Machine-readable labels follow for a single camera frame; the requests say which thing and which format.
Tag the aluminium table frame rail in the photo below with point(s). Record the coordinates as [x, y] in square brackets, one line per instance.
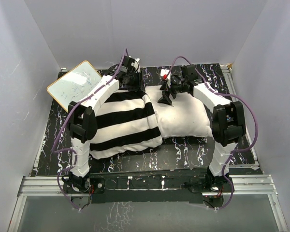
[156, 201]

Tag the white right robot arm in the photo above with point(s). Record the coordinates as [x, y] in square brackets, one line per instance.
[228, 122]

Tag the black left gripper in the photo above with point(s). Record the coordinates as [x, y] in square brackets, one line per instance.
[140, 86]

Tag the white pillow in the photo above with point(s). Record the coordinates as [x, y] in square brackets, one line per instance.
[186, 116]

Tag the yellow framed whiteboard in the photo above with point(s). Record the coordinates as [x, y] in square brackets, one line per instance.
[77, 84]

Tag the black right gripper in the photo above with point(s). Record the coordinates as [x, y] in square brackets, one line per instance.
[167, 87]

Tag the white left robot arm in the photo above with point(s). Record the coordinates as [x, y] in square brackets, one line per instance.
[82, 124]

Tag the black white striped pillowcase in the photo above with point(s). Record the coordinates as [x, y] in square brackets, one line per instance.
[126, 122]

